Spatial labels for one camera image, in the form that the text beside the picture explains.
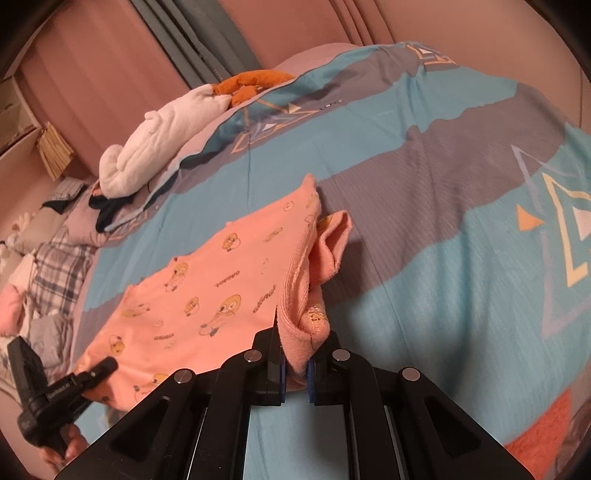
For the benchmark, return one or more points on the dark navy clothing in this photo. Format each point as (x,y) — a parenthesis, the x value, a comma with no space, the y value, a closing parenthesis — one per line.
(111,212)

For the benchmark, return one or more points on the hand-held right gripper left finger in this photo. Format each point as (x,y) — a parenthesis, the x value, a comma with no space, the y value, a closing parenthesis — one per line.
(273,367)

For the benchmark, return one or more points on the pink cloth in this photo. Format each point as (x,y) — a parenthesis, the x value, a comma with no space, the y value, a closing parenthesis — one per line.
(10,307)

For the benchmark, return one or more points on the folded blue grey clothes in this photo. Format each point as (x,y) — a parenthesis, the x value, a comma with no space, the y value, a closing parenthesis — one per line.
(64,194)

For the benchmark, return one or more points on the tan woven mat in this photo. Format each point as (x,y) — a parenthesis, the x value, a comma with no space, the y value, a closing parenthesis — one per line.
(55,150)

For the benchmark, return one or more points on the grey green curtain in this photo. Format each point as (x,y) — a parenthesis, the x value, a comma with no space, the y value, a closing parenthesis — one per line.
(184,41)

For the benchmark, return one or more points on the plaid pillow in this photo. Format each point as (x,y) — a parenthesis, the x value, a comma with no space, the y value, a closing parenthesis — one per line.
(60,272)

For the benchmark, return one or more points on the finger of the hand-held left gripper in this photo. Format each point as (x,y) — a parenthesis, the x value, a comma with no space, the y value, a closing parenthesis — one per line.
(99,371)

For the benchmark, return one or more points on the grey crumpled cloth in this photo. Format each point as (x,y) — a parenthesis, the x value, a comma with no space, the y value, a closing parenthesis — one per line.
(51,337)

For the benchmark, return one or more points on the person's left hand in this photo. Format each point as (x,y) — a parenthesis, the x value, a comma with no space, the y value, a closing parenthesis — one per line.
(74,443)

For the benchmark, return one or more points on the orange fuzzy cloth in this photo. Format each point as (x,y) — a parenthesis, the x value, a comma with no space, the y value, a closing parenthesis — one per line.
(540,438)

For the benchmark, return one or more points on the white plush goose toy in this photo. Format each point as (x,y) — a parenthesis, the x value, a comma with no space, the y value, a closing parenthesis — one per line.
(161,134)

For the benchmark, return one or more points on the pinkish grey pillow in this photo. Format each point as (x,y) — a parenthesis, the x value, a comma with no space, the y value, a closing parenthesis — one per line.
(81,226)

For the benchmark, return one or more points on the blue grey patterned blanket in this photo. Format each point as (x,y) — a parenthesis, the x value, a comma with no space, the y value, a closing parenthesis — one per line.
(438,207)

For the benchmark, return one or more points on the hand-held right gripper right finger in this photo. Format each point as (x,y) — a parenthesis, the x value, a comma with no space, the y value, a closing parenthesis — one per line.
(311,376)

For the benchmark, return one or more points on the pink printed pants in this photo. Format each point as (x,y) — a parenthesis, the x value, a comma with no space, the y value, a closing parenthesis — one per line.
(207,286)

